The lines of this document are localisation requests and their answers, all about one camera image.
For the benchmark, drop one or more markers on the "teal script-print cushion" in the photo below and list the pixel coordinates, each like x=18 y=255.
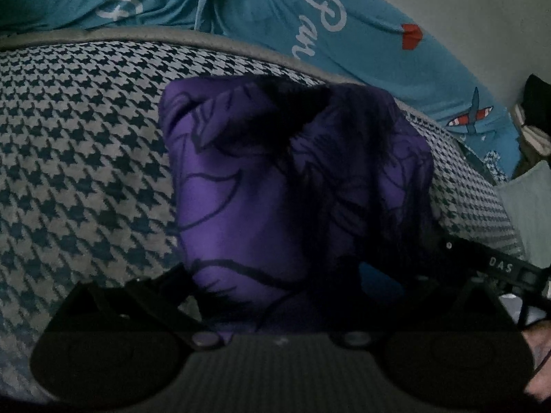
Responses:
x=366 y=51

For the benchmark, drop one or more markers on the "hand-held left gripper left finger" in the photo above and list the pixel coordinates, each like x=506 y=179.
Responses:
x=172 y=297

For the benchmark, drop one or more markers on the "purple floral garment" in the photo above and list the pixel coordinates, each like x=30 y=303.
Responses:
x=241 y=206

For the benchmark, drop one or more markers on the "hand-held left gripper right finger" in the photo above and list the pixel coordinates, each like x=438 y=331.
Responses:
x=381 y=286

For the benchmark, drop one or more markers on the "black and cream clothing pile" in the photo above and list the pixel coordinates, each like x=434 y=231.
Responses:
x=536 y=112

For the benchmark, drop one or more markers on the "person's right hand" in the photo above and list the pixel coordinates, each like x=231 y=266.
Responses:
x=540 y=335

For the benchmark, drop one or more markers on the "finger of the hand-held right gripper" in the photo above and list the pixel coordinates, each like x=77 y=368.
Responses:
x=495 y=262

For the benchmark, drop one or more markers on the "pale green cloth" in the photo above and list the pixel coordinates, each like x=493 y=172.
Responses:
x=529 y=206

